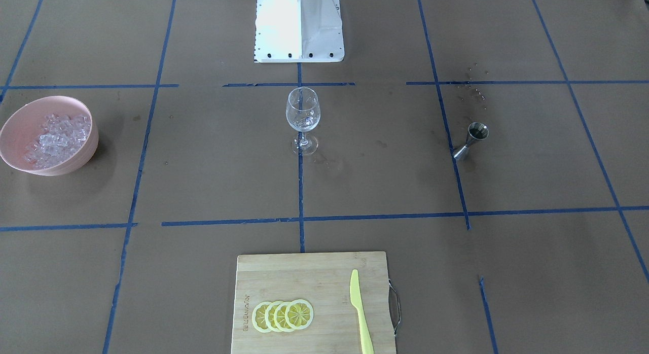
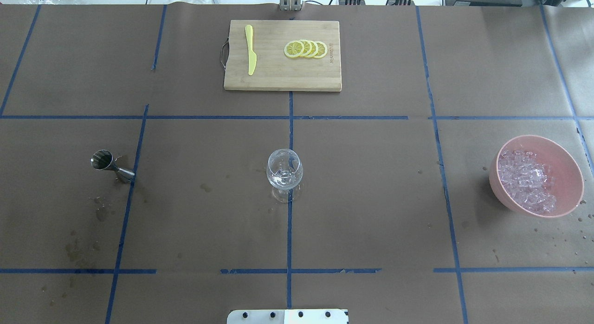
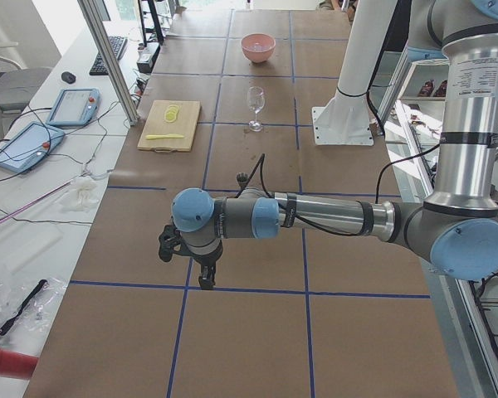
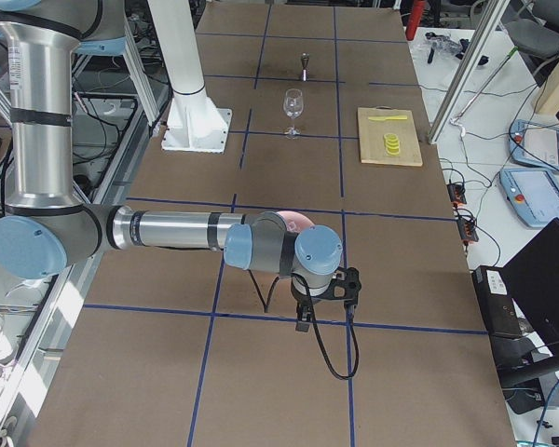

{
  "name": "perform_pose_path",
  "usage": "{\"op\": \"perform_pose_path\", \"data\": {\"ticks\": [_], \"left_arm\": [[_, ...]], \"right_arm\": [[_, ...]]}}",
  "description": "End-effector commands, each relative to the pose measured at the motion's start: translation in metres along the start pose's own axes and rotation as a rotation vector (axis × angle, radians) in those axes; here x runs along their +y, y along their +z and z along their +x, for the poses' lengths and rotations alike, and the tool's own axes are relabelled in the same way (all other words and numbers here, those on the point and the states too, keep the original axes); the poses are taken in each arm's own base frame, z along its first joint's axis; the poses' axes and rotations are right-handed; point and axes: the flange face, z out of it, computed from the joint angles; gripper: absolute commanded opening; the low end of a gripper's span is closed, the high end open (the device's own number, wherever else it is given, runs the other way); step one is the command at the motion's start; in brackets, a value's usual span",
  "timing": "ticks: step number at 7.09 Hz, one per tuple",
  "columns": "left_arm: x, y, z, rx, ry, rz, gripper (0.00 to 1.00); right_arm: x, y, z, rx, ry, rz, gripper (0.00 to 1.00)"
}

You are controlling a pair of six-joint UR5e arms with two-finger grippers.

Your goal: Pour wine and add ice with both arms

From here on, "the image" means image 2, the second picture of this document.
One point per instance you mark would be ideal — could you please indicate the steel jigger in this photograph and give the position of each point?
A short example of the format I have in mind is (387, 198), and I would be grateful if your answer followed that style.
(104, 160)

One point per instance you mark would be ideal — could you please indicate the clear wine glass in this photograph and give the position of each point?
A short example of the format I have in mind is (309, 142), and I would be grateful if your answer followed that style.
(284, 171)

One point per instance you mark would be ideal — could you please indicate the pile of ice cubes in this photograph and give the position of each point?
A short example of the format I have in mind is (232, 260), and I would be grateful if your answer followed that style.
(527, 180)

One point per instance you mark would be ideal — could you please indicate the bamboo cutting board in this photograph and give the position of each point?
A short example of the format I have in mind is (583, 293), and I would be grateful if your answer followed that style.
(275, 71)

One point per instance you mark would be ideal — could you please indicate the lemon slice leftmost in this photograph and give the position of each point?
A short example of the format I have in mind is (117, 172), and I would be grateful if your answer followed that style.
(294, 49)

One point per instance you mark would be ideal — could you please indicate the lemon slice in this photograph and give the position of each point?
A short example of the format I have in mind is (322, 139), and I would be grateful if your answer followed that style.
(306, 47)
(321, 50)
(313, 49)
(294, 49)

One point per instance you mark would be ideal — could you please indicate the lemon slice rightmost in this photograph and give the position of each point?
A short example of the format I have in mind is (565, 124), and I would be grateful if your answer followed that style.
(321, 50)

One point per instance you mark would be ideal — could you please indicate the yellow plastic knife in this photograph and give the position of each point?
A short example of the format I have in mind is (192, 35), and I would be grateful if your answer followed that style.
(252, 56)

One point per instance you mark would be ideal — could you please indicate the pink bowl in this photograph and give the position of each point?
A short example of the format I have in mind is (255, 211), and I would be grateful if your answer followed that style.
(568, 184)

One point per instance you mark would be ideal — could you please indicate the aluminium frame post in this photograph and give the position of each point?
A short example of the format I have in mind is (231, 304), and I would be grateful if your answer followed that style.
(291, 5)

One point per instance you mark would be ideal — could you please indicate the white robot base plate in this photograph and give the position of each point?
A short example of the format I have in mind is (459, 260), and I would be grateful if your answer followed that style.
(289, 316)

